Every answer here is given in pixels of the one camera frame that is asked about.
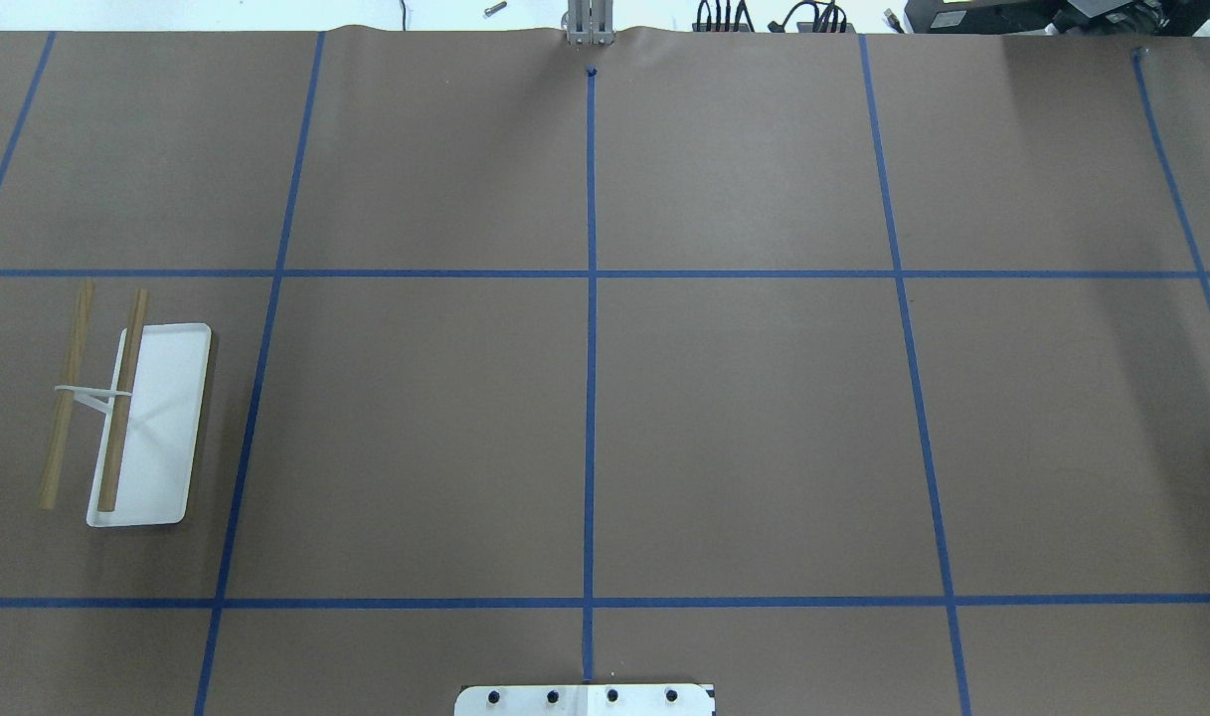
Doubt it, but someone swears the black cable bundle right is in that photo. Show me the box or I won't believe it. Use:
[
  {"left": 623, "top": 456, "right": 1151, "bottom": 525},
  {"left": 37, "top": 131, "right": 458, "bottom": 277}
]
[{"left": 770, "top": 0, "right": 857, "bottom": 35}]

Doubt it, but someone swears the white towel rack with wooden bars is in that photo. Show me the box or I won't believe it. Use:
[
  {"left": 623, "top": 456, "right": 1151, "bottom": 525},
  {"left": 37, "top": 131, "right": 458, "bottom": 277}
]
[{"left": 38, "top": 279, "right": 214, "bottom": 527}]

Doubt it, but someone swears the aluminium camera mount post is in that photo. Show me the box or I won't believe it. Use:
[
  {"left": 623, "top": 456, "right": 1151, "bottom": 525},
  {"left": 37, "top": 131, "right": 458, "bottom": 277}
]
[{"left": 563, "top": 0, "right": 616, "bottom": 46}]

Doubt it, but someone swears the black electronics box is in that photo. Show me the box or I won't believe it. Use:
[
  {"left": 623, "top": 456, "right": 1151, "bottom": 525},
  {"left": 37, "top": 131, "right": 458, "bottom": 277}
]
[{"left": 904, "top": 1, "right": 1210, "bottom": 37}]

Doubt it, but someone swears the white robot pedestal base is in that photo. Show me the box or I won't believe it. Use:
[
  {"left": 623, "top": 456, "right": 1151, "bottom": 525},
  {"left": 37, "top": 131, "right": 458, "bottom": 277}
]
[{"left": 453, "top": 683, "right": 718, "bottom": 715}]

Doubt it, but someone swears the black cable bundle left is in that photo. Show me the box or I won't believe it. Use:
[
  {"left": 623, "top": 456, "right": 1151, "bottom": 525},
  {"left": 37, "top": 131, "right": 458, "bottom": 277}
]
[{"left": 693, "top": 0, "right": 755, "bottom": 34}]

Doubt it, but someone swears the black cable bundle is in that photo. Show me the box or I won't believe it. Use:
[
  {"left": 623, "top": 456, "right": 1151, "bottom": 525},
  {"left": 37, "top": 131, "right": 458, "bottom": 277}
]
[
  {"left": 770, "top": 0, "right": 857, "bottom": 35},
  {"left": 693, "top": 0, "right": 755, "bottom": 34}
]

